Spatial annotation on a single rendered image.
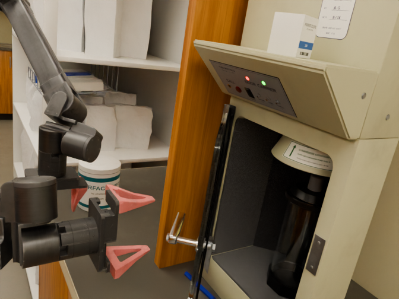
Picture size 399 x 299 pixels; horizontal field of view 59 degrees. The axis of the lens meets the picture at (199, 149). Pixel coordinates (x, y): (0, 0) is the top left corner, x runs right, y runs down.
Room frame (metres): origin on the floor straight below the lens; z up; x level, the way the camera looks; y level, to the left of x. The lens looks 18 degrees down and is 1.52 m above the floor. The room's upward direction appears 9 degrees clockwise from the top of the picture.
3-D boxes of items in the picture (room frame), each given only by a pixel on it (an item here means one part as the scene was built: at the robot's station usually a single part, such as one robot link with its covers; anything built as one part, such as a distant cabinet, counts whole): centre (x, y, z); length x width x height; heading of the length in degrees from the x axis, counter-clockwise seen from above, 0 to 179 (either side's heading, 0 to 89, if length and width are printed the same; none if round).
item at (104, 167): (1.05, 0.31, 1.02); 0.13 x 0.13 x 0.15
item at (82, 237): (0.47, 0.16, 1.20); 0.07 x 0.07 x 0.10; 35
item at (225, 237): (0.72, -0.24, 1.19); 0.26 x 0.24 x 0.35; 35
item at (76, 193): (0.72, 0.28, 1.13); 0.07 x 0.07 x 0.09; 34
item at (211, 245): (0.50, -0.04, 1.18); 0.02 x 0.02 x 0.06; 86
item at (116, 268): (0.52, 0.10, 1.16); 0.09 x 0.07 x 0.07; 125
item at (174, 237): (0.54, 0.00, 1.20); 0.10 x 0.05 x 0.03; 176
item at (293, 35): (0.58, -0.11, 1.54); 0.05 x 0.05 x 0.06; 51
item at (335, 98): (0.61, -0.09, 1.46); 0.32 x 0.12 x 0.10; 35
